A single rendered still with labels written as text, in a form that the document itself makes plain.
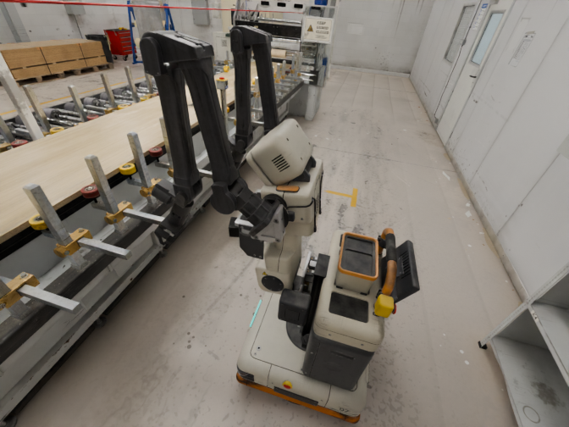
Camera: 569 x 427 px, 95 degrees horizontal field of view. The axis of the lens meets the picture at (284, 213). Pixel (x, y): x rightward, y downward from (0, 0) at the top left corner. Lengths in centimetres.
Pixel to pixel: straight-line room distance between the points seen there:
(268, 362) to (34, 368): 119
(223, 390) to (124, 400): 51
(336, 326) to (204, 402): 98
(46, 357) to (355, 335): 159
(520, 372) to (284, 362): 137
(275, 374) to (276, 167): 104
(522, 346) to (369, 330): 143
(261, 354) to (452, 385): 117
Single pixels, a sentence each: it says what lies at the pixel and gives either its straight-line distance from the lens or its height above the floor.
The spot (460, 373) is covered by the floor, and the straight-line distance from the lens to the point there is 216.
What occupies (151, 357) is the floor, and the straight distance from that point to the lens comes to 194.
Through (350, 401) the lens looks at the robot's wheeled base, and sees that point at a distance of 153.
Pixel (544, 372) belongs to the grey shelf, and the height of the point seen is 14.
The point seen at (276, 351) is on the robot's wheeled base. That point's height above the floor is 28.
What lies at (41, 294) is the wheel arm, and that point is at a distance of 130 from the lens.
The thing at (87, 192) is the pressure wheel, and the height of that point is 91.
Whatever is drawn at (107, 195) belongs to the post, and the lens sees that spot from 148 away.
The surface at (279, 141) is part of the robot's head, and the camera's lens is 79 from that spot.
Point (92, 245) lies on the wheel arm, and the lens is 138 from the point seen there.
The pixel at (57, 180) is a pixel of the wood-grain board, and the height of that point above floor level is 90.
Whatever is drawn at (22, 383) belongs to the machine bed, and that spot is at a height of 17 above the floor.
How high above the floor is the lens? 168
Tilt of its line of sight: 38 degrees down
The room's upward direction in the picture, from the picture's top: 5 degrees clockwise
